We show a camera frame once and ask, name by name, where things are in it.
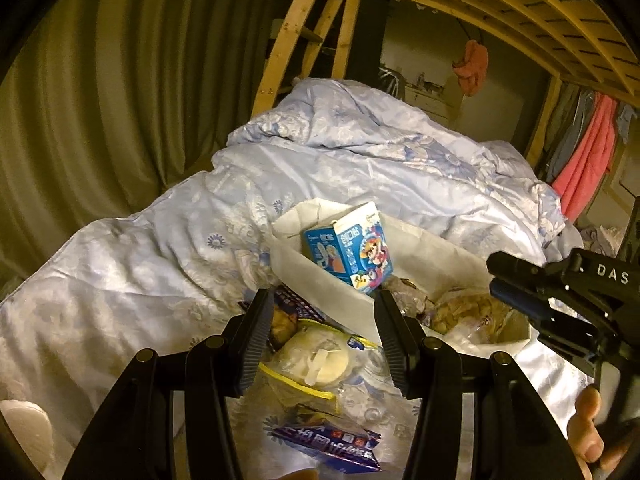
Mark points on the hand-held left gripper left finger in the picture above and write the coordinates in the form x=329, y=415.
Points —
x=255, y=340

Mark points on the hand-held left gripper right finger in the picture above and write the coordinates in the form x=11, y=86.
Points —
x=395, y=345

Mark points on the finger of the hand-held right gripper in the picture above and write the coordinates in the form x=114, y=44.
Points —
x=515, y=266
x=520, y=302

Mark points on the clear pastry packet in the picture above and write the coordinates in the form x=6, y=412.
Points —
x=465, y=312

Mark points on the clear yellow-edged zip bag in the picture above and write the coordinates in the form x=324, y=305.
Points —
x=310, y=360

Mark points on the white fabric tote bag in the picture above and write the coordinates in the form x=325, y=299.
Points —
x=320, y=270

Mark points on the blue cartoon box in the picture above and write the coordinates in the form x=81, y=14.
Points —
x=350, y=255

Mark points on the person's right hand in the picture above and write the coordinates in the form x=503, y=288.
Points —
x=585, y=430

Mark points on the dark blue pastry packet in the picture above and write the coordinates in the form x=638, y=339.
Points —
x=287, y=322

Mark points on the clear plastic bag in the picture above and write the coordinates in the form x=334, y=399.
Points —
x=407, y=300

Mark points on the pale cloth pile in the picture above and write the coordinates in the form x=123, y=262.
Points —
x=602, y=237

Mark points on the blue snack packet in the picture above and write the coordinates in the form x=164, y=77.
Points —
x=325, y=447

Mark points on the blue white floral blanket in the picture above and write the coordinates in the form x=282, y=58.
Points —
x=175, y=240

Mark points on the pink red hanging garment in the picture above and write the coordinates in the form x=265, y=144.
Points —
x=590, y=160

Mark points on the blue grey hanging garment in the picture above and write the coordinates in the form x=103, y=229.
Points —
x=627, y=122

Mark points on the white cabinet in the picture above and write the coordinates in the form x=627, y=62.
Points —
x=430, y=97

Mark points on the orange hanging towel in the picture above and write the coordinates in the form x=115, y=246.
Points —
x=472, y=70

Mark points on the white pillow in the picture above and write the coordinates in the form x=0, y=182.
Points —
x=22, y=425

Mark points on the green curtain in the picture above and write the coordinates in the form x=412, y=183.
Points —
x=100, y=85

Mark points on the wooden ladder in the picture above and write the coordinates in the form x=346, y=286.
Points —
x=320, y=25

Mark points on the wooden bunk bed frame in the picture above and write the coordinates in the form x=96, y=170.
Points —
x=525, y=5

